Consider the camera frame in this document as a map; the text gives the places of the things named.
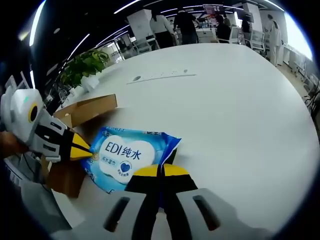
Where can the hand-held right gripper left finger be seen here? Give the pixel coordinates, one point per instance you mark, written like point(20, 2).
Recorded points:
point(147, 190)

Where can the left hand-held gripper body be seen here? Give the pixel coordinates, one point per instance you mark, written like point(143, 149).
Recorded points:
point(20, 112)

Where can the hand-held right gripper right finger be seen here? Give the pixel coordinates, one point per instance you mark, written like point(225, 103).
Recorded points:
point(180, 190)

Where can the brown cardboard shoe box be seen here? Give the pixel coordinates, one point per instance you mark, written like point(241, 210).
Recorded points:
point(95, 107)

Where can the blue wipes pack soft item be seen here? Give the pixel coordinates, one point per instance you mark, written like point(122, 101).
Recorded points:
point(125, 152)

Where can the person's left hand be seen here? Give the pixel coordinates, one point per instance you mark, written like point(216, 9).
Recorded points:
point(11, 145)

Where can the grey office chair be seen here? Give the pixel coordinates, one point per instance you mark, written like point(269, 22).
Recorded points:
point(47, 205)

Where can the potted green plant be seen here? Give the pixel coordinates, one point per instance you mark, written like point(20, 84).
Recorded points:
point(85, 63)

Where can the table socket strip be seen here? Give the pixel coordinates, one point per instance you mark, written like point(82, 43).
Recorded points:
point(162, 78)

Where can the white office chair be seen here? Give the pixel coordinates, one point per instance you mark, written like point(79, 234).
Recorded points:
point(142, 47)

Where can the red wall display screen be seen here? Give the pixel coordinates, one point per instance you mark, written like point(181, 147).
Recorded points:
point(213, 8)

